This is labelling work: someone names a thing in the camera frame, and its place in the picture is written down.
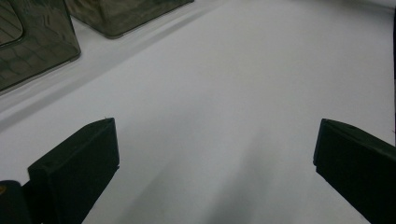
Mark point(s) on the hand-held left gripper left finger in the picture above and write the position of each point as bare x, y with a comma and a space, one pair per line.
74, 174

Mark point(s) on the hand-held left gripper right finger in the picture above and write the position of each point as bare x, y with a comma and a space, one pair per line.
358, 168

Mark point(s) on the smoky transparent plastic bin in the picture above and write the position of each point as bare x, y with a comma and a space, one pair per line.
40, 46
124, 15

